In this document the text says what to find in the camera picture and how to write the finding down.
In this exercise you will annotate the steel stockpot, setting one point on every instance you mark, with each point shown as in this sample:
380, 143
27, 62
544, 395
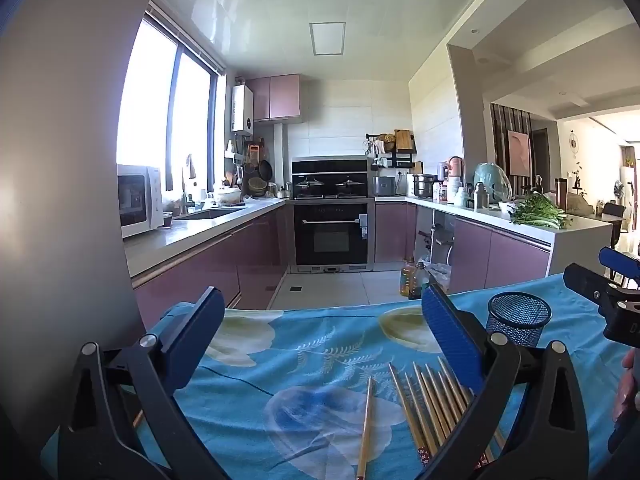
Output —
424, 186

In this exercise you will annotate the pink wall painting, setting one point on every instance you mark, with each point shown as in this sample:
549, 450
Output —
520, 152

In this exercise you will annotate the black mesh cup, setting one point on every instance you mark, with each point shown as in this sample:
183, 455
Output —
520, 317

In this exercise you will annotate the white water heater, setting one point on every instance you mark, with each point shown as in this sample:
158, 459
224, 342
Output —
243, 110

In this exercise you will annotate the kitchen faucet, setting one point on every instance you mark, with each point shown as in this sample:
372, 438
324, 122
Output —
187, 185

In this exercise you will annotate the brown tumbler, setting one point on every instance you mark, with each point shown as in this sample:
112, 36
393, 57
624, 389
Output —
560, 192

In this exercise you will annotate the white microwave oven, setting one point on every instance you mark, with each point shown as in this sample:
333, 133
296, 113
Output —
140, 200

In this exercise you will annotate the kitchen window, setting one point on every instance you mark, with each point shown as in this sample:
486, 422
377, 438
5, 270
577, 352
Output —
150, 110

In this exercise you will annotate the white canister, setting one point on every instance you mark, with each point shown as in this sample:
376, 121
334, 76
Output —
455, 191

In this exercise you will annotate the silver countertop appliance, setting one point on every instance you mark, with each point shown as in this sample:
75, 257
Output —
385, 186

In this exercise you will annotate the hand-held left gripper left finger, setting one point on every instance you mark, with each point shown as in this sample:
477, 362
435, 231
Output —
200, 330

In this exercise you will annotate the pink wall cabinet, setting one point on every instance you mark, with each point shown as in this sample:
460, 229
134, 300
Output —
275, 97

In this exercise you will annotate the black built-in stove oven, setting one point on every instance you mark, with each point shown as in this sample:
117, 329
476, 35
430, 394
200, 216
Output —
330, 235

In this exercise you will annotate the dark slatted partition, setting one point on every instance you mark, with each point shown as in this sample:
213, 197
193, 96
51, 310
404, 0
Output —
497, 135

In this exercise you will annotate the black hanging pan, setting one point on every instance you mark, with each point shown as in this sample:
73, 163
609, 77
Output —
265, 170

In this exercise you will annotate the steel thermos bottle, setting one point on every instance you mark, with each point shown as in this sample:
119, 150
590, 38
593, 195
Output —
480, 197

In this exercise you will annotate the black wall rack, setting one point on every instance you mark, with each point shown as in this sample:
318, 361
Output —
390, 157

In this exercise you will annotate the bunch of wooden chopsticks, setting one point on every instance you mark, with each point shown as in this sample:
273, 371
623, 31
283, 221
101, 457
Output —
432, 405

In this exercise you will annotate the mint green appliance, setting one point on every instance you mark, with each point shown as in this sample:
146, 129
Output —
492, 180

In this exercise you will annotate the ceiling light panel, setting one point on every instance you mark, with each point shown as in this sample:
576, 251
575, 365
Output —
327, 38

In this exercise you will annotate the yellow cooking oil bottle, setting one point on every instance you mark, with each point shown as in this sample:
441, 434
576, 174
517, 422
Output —
407, 280

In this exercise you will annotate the dark wooden door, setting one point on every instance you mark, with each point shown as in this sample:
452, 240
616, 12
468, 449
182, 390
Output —
541, 155

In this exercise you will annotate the wall clock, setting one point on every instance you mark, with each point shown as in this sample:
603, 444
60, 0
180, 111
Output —
574, 142

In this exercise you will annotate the wooden cutting board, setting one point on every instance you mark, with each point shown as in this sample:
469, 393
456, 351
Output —
405, 140

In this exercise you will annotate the person's right hand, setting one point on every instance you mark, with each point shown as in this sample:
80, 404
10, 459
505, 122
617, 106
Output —
630, 390

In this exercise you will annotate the green leafy vegetables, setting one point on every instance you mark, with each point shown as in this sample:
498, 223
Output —
540, 215

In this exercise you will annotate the pink base cabinet white counter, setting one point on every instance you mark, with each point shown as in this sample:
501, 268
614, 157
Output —
480, 255

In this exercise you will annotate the pink electric kettle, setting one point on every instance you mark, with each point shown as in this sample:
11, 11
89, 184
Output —
456, 167

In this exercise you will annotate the black lidded pan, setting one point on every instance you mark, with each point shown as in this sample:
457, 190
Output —
350, 186
309, 187

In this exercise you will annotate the blue floral tablecloth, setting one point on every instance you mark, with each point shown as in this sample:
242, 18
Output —
300, 410

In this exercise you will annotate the pink base cabinet with sink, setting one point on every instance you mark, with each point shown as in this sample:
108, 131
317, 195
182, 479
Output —
225, 260

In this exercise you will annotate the dark dining chair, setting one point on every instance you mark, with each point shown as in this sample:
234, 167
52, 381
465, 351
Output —
614, 215

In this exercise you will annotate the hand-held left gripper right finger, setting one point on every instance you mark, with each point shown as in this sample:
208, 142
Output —
450, 330

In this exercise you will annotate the white casserole pot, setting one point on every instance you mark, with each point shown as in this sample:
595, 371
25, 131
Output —
227, 196

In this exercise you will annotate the clear plastic bag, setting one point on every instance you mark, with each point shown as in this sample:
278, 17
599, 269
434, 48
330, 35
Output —
440, 277

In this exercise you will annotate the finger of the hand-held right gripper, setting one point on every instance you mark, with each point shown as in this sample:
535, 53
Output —
585, 280
620, 262

